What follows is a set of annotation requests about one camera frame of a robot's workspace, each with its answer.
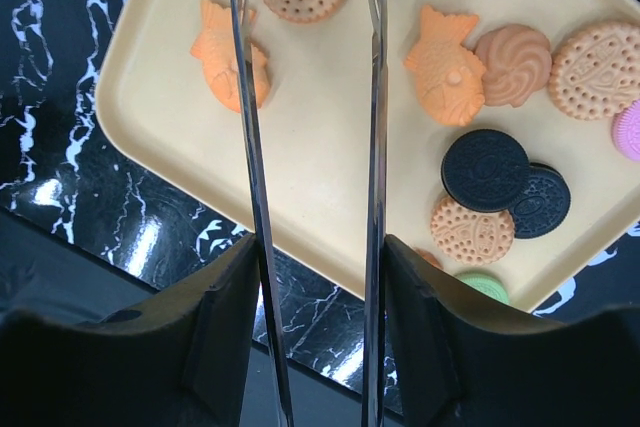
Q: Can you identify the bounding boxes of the black sandwich cookie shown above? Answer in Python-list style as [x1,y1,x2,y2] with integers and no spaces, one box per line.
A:
[440,129,530,213]
[509,162,571,239]

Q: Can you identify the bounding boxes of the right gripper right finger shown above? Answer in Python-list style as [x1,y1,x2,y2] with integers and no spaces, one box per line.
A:
[383,235,639,426]

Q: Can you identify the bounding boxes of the orange swirl cookie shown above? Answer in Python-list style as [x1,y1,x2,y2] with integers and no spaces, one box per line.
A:
[414,248,443,271]
[474,24,552,108]

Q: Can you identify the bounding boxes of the metal tongs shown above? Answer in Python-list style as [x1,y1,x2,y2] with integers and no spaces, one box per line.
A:
[223,0,401,427]

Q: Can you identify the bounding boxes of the orange fish cookie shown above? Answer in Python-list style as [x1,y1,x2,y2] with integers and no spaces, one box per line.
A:
[404,5,486,127]
[190,0,241,112]

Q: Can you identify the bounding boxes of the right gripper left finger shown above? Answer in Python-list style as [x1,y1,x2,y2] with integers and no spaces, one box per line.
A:
[1,235,259,426]

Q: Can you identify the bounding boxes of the yellow plastic tray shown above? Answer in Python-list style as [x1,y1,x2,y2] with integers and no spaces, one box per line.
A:
[96,0,639,311]

